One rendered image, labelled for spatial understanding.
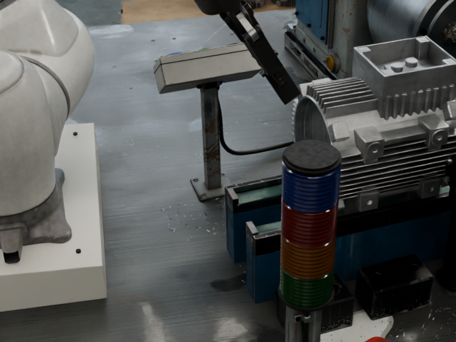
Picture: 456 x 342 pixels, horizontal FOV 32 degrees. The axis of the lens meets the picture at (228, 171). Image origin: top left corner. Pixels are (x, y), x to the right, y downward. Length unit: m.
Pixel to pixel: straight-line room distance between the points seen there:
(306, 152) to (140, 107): 0.98
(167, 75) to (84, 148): 0.25
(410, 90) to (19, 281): 0.64
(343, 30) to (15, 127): 0.78
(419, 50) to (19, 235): 0.66
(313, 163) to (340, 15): 0.92
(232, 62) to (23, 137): 0.38
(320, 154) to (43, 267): 0.57
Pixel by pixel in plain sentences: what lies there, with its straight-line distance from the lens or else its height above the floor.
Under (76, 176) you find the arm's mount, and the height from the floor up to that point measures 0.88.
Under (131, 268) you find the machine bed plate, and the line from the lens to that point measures 1.32.
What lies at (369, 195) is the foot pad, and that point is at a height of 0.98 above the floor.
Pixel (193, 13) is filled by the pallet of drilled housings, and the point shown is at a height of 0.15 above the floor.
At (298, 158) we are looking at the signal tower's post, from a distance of 0.81.
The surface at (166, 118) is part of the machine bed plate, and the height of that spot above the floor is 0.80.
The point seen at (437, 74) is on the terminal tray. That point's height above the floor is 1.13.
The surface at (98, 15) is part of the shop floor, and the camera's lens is 4.33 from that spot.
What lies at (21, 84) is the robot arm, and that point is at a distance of 1.18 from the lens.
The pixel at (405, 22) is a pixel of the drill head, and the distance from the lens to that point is 1.48.
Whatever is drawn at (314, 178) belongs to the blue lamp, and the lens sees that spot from 0.79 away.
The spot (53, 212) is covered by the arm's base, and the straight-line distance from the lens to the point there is 1.30.
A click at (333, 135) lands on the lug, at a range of 1.12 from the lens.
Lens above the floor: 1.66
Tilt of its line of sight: 34 degrees down
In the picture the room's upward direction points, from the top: 2 degrees counter-clockwise
